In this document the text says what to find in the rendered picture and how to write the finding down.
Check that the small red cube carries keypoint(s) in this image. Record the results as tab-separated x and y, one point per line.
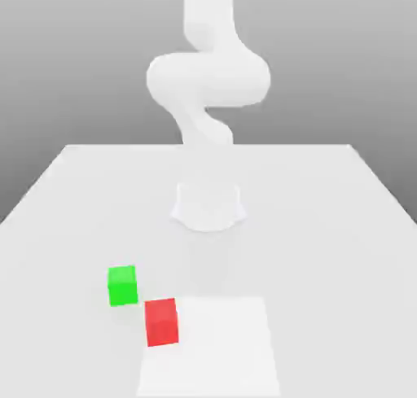
161	321

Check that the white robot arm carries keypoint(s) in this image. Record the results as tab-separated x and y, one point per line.
208	79

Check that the small green cube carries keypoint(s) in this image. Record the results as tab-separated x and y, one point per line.
122	286

